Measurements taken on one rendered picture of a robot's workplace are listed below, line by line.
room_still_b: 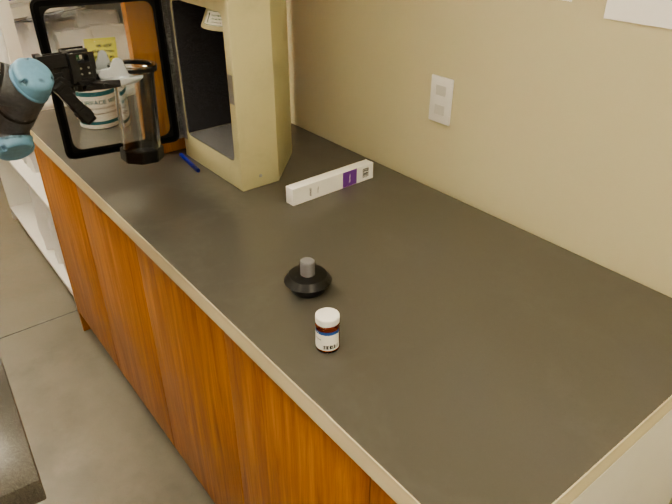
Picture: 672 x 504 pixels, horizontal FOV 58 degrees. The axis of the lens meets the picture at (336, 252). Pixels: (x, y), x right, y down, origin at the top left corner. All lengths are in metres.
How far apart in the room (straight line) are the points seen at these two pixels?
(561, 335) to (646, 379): 0.15
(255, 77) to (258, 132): 0.14
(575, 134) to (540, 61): 0.17
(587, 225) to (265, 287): 0.69
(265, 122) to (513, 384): 0.89
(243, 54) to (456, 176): 0.60
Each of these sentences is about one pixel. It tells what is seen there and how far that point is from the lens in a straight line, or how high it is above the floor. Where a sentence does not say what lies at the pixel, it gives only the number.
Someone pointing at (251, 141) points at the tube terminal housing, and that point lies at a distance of 1.55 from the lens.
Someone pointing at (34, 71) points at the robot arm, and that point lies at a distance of 1.26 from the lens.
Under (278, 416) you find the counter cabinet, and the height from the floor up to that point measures 0.76.
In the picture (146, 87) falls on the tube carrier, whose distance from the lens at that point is 1.50.
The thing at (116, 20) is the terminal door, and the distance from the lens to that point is 1.70.
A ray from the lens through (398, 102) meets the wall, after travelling 1.68.
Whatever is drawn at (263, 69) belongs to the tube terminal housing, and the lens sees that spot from 1.52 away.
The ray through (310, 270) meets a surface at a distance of 1.14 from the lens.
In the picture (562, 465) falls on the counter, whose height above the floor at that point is 0.94.
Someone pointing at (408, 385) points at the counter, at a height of 0.94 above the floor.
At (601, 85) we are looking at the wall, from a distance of 1.31.
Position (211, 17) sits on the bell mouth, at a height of 1.34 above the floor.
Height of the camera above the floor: 1.61
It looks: 31 degrees down
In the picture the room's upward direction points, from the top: straight up
